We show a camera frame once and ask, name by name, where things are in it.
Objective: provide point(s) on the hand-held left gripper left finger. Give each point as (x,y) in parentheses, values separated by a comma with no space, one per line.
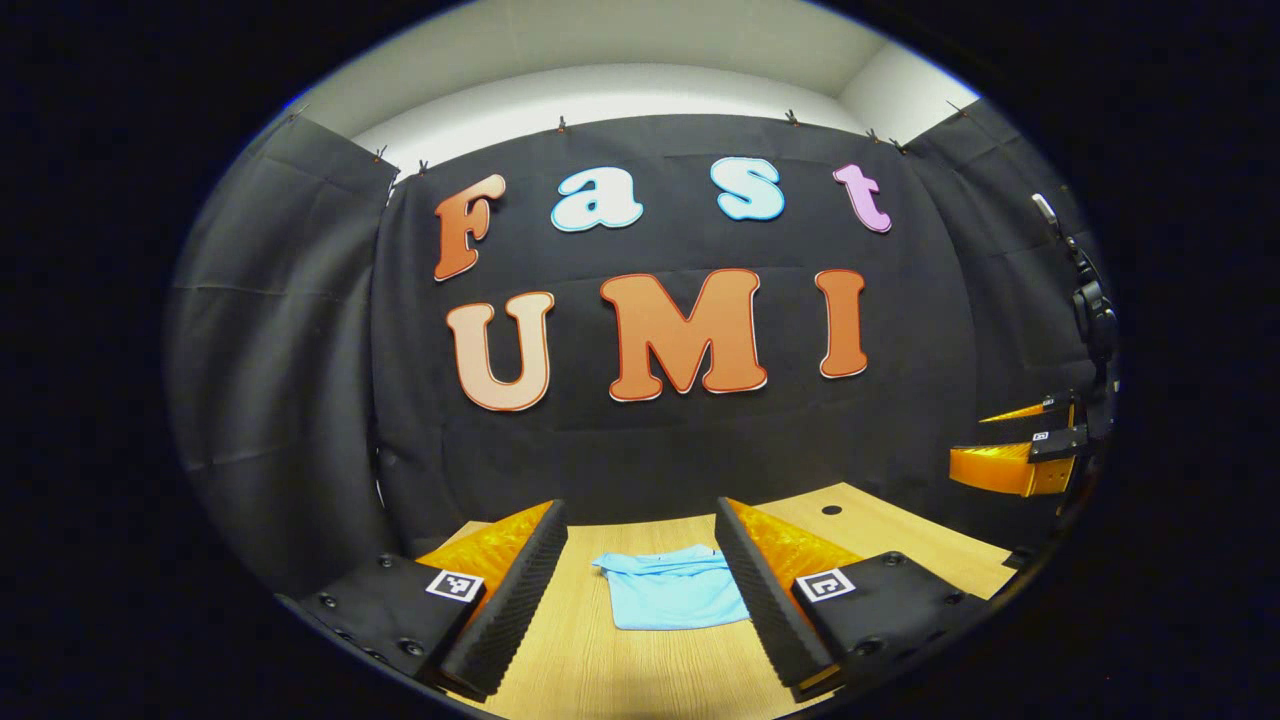
(515,610)

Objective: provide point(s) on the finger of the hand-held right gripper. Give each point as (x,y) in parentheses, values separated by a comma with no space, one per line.
(1060,443)
(1055,405)

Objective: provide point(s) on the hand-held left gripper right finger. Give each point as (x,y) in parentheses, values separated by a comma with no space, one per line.
(770,610)

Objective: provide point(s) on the light blue T-shirt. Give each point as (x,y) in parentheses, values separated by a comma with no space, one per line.
(670,595)

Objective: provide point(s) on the plain black curtain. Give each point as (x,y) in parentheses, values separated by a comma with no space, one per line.
(1010,300)
(280,350)

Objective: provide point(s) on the row of small backdrop clips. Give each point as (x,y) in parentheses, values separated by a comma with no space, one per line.
(561,125)

